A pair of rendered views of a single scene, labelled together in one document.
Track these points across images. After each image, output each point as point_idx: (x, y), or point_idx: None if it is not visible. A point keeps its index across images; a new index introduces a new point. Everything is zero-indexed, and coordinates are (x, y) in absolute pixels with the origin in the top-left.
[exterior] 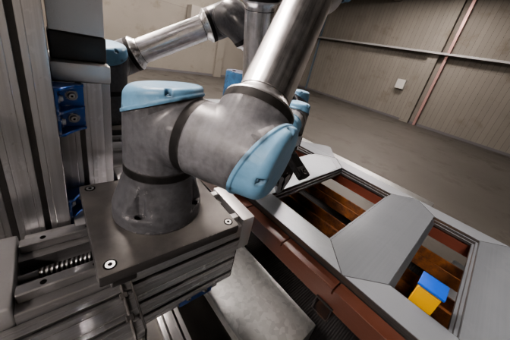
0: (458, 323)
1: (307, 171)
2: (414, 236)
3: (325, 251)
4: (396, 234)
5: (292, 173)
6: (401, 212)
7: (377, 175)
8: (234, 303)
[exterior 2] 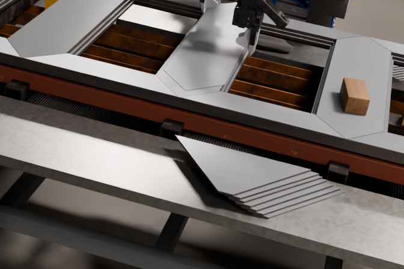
0: None
1: None
2: (49, 11)
3: None
4: (70, 8)
5: None
6: (56, 30)
7: (66, 169)
8: (174, 15)
